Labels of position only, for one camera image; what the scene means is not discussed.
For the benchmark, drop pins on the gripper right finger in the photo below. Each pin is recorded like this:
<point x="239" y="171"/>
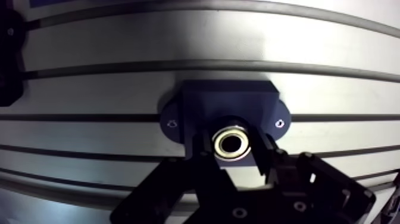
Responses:
<point x="315" y="184"/>

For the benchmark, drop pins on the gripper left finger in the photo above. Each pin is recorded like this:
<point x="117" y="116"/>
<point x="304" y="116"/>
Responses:
<point x="175" y="187"/>

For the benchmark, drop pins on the steel bearing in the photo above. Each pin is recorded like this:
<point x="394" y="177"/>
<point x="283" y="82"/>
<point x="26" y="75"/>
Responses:
<point x="222" y="154"/>

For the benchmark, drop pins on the dark blue-grey housing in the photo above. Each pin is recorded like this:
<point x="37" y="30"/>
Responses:
<point x="225" y="100"/>

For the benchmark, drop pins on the black tray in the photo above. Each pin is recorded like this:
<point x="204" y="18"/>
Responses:
<point x="11" y="62"/>

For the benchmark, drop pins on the blue bin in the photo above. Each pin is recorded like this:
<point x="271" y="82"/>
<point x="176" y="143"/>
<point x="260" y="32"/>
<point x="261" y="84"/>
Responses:
<point x="47" y="2"/>

